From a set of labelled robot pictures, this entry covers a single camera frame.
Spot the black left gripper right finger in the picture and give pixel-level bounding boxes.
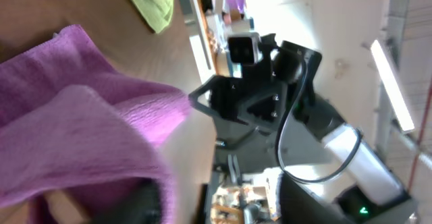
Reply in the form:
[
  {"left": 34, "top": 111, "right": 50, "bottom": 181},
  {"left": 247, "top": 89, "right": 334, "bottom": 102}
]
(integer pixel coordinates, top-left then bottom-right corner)
[{"left": 277, "top": 173, "right": 354, "bottom": 224}]

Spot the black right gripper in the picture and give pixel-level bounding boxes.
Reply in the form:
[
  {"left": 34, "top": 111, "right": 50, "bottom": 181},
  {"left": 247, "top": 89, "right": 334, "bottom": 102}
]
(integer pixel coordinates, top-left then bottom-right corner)
[{"left": 188, "top": 34, "right": 323, "bottom": 132}]

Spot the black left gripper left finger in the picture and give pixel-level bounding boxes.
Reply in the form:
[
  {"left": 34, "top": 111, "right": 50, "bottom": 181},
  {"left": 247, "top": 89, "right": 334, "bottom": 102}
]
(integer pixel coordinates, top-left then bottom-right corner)
[{"left": 90, "top": 180, "right": 162, "bottom": 224}]

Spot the purple microfiber cloth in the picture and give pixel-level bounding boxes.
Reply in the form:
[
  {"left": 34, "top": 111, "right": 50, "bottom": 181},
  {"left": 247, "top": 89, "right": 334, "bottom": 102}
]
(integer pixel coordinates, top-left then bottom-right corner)
[{"left": 1, "top": 25, "right": 191, "bottom": 223}]

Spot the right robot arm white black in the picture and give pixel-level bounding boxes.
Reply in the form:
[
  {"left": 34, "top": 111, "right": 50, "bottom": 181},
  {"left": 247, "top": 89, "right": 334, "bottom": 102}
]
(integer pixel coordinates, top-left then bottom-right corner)
[{"left": 189, "top": 34, "right": 416, "bottom": 223}]

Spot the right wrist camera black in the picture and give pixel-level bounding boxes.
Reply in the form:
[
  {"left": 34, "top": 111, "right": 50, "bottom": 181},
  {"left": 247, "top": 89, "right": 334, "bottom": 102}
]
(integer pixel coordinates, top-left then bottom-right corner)
[{"left": 227, "top": 32, "right": 261, "bottom": 65}]

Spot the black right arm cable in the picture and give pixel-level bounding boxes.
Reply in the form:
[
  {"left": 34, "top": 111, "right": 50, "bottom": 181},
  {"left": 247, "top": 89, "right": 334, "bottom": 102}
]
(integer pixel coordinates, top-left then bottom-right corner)
[{"left": 273, "top": 48, "right": 364, "bottom": 185}]

